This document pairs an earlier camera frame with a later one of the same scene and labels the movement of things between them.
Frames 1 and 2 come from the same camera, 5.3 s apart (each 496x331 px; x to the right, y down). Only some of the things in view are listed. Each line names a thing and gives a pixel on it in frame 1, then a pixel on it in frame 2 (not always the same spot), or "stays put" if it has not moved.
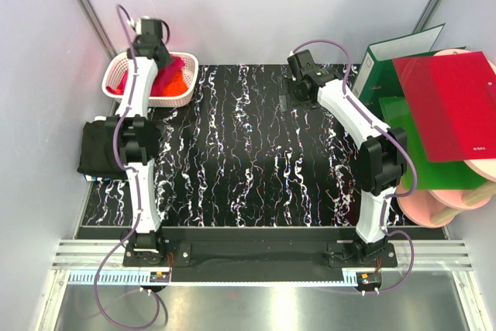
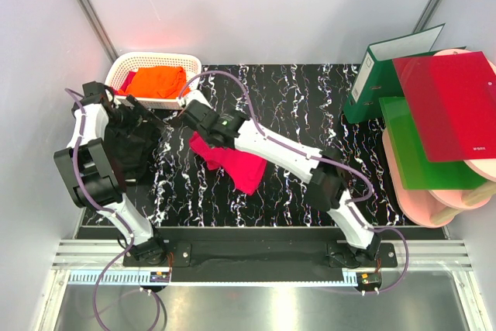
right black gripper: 284,89 -> 209,108
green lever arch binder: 377,77 stays put
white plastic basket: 114,68 stays put
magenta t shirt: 173,64 -> 247,173
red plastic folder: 452,97 stays put
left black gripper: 167,54 -> 137,115
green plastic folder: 431,175 stays put
